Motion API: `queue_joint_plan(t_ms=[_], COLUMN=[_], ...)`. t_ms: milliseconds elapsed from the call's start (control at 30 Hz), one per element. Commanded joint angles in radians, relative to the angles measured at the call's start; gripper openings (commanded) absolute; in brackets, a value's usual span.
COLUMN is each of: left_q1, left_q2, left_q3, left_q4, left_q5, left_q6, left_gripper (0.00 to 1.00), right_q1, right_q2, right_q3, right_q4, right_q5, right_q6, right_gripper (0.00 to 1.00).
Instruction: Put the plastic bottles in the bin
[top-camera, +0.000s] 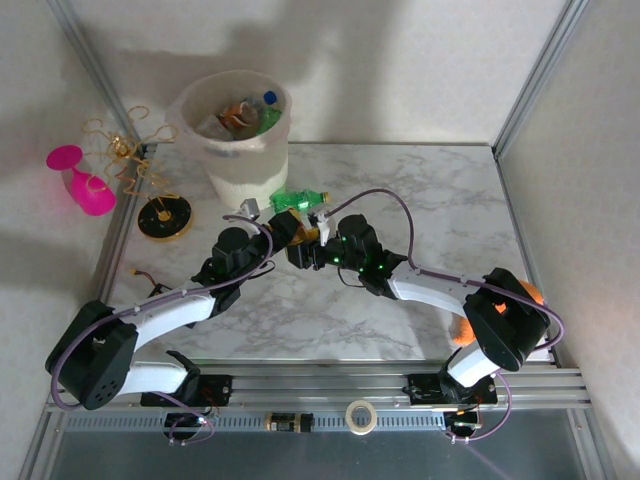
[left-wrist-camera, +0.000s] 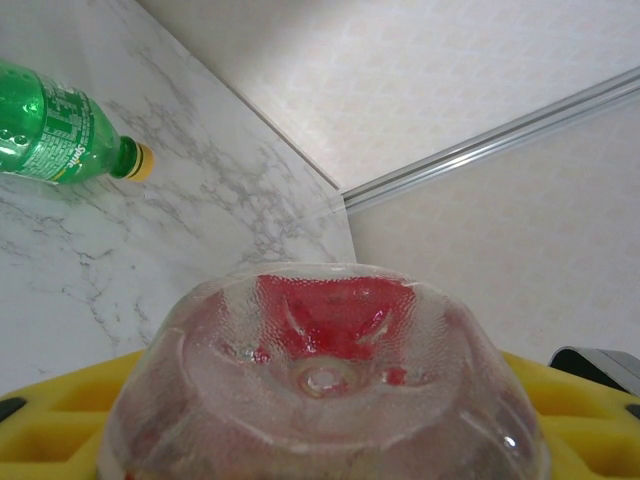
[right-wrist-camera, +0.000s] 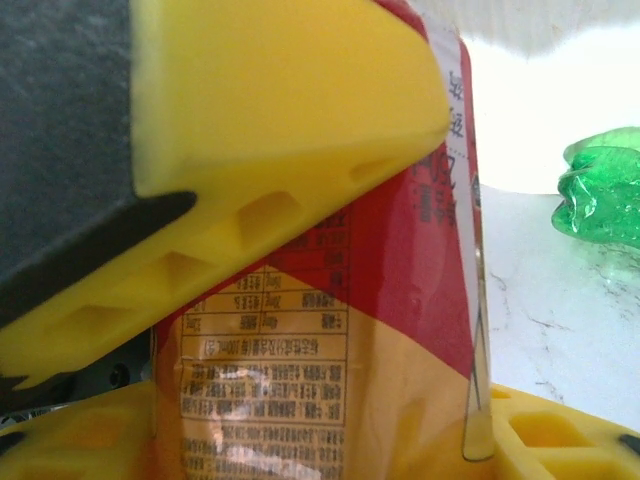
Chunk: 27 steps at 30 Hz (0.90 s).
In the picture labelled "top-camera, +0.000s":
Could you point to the red label tea bottle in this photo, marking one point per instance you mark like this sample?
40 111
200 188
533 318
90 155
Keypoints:
307 233

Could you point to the green bottle yellow cap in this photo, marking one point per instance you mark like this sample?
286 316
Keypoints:
295 200
270 120

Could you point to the dark blue bottle cap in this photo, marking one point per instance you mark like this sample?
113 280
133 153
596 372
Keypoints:
270 96

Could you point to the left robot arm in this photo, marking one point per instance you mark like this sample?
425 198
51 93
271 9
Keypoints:
90 360

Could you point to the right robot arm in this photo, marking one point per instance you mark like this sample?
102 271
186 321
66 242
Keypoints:
505 325

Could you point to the cream waste bin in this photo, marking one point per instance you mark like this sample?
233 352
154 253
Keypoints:
235 192

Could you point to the translucent plastic bin liner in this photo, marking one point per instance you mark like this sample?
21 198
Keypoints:
176 122

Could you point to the orange plush toy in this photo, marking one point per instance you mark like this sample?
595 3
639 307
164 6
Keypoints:
462 332

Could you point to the pink plastic goblet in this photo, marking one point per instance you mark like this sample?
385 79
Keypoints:
92 197

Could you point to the white tape roll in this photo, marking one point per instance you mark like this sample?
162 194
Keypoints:
348 416

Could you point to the black gold cylinder device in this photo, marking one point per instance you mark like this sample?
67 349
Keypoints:
287 423

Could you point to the small black circuit board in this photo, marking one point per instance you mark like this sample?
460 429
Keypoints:
465 424
182 421

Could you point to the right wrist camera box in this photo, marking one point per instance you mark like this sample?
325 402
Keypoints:
322 226

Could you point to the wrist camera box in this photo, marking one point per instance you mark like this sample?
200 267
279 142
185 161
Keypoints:
322 226
250 206

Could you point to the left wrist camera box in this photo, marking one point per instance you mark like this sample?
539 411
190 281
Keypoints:
250 206

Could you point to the aluminium rail frame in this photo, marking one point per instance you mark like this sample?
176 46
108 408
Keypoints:
320 387

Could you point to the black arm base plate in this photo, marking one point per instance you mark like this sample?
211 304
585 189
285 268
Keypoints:
422 395
220 387

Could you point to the aluminium corner post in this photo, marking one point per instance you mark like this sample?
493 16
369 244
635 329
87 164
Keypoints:
539 75
89 55

